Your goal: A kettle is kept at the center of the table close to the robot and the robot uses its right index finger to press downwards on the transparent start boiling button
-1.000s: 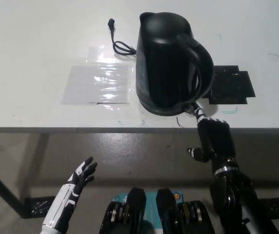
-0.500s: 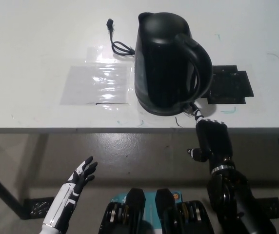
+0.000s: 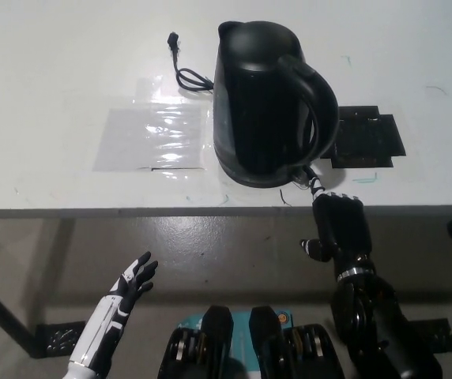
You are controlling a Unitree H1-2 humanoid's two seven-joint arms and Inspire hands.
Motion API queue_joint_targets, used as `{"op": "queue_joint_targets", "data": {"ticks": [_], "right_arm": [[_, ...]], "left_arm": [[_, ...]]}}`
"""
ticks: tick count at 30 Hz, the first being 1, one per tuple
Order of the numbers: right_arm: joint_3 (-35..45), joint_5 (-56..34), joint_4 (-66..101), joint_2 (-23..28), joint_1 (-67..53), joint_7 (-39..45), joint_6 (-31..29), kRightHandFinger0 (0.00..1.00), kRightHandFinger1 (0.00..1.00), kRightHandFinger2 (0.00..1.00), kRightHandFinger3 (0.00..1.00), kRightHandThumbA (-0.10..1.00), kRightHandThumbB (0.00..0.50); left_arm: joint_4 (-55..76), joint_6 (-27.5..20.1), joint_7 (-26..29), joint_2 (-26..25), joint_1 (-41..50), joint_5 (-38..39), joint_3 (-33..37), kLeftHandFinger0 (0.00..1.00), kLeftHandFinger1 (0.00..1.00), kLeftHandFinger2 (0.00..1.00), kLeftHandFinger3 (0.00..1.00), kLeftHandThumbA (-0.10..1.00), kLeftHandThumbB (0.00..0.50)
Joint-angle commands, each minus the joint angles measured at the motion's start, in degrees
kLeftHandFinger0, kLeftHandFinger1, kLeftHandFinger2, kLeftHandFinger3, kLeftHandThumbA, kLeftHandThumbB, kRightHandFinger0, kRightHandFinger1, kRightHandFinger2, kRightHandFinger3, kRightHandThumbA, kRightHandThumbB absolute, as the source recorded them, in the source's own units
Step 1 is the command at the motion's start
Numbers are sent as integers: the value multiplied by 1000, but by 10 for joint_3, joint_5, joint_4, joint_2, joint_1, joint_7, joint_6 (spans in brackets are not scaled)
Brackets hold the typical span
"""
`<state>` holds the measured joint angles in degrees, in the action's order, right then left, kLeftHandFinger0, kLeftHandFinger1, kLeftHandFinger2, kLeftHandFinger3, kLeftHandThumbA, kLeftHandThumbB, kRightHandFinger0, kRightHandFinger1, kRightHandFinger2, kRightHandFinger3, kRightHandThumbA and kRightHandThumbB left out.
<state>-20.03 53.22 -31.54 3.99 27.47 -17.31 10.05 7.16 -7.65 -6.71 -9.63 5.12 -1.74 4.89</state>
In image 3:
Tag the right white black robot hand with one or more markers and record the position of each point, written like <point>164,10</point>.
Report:
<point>340,225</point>

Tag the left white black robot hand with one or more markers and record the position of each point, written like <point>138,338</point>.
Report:
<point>119,300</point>

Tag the black square mat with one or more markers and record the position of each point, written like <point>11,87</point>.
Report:
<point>364,138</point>

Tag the black floor foot plate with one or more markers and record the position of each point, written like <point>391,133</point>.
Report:
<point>62,339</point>
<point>441,331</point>

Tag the large clear tape sheet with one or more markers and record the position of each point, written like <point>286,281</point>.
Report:
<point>143,140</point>

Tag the black electric kettle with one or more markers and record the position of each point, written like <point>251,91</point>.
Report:
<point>257,118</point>

